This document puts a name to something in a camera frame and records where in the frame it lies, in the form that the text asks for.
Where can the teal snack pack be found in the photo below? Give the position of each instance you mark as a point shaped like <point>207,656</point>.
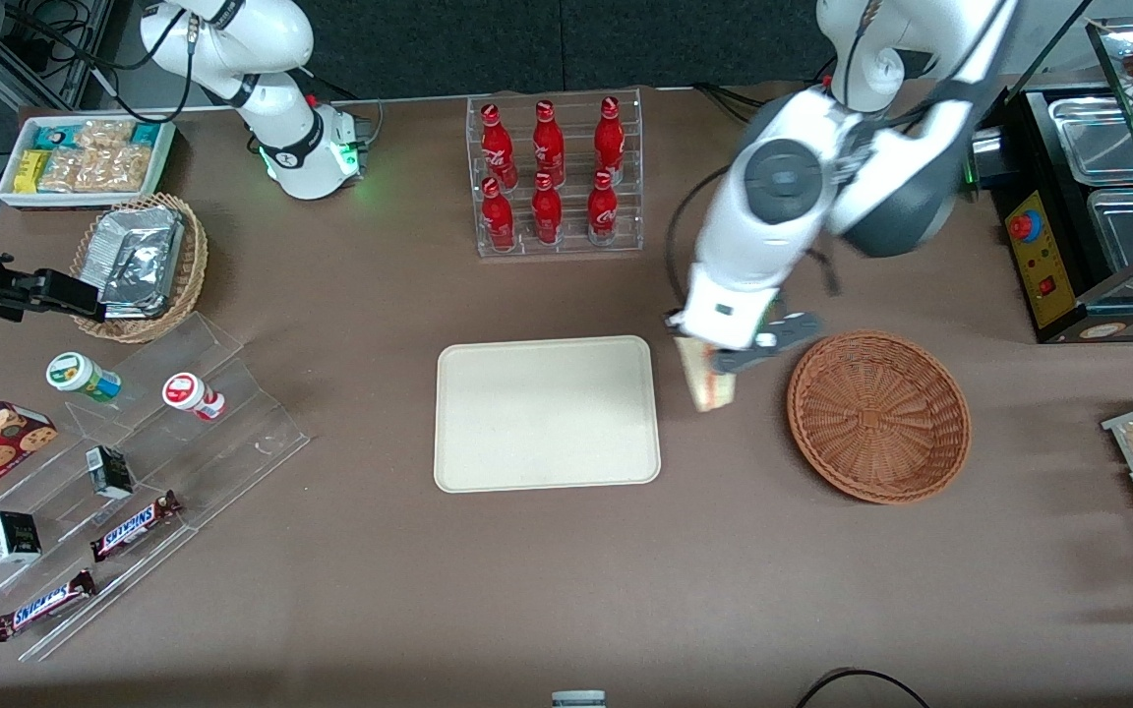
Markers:
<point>147,134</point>
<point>55,136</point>

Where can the green lidded white cup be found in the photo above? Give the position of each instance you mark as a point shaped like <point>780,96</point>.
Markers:
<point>75,372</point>

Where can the small black drink carton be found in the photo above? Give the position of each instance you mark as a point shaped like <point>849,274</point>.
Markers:
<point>14,537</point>
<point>110,474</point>

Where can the Snickers chocolate bar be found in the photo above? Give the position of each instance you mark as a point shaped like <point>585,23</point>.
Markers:
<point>43,606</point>
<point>134,527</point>

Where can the clear acrylic stepped stand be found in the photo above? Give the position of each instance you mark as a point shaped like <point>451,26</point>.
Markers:
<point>252,442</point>

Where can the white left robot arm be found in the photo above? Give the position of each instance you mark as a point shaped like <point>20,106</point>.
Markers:
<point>773,177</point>

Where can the white snack tray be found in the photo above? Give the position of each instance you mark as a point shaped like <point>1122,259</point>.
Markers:
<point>94,200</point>

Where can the clear bag of nuts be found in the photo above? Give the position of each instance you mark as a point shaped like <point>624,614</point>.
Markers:
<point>104,136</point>
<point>70,169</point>
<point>124,167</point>

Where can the brown wicker basket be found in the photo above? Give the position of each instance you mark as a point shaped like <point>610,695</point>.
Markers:
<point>876,423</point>

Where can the foil wrapped pack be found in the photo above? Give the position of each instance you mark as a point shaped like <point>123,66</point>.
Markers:
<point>134,221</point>
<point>139,270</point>

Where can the triangle sandwich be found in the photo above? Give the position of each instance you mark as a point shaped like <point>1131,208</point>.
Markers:
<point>709,391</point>

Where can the beige plastic tray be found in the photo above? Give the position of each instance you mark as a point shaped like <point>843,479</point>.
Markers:
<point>547,413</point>

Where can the red cola bottle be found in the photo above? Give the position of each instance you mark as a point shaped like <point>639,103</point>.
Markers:
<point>498,221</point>
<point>610,143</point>
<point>549,147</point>
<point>498,147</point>
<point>603,211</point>
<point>547,211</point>

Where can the grey white device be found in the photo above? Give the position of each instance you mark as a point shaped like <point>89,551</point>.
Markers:
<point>578,700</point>

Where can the clear acrylic bottle rack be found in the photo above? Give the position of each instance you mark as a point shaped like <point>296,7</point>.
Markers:
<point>574,162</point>

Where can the yellow snack bar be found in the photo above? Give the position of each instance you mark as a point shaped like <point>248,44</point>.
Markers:
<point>31,172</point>

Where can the light wicker basket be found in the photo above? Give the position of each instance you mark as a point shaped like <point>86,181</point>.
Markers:
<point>193,265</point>

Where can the black food warmer cabinet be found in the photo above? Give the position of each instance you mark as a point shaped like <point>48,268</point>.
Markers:
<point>1043,265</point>

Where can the red lidded white cup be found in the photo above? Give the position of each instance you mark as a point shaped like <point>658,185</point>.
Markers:
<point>183,391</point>

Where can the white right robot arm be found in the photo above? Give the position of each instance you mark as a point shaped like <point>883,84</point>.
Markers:
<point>271,39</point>

